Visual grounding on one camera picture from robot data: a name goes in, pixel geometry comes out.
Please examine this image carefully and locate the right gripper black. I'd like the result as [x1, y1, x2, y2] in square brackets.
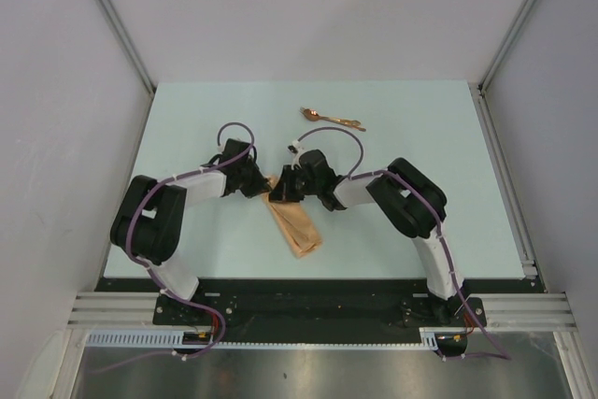
[267, 165, 320, 204]

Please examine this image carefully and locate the peach satin napkin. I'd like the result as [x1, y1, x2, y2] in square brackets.
[262, 193, 323, 259]

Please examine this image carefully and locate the copper spoon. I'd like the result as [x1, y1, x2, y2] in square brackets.
[301, 107, 367, 133]

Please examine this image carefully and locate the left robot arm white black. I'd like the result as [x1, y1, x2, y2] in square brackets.
[109, 139, 269, 324]

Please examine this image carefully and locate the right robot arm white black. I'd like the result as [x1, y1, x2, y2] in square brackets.
[269, 150, 465, 325]

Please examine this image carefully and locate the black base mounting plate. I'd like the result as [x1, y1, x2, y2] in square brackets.
[94, 277, 546, 339]

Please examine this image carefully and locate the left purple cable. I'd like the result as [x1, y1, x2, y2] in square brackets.
[88, 121, 256, 374]

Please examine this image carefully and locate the aluminium cross rail front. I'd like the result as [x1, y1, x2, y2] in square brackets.
[67, 292, 577, 332]

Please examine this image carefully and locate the aluminium frame rail right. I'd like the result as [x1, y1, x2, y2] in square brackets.
[469, 83, 540, 278]

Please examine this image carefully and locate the aluminium frame post left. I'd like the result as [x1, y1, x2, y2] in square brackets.
[94, 0, 157, 98]

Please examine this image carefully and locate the aluminium frame post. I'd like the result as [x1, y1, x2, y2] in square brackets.
[477, 0, 540, 93]
[94, 0, 157, 98]

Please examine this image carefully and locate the aluminium frame post right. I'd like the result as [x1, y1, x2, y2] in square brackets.
[477, 0, 540, 93]

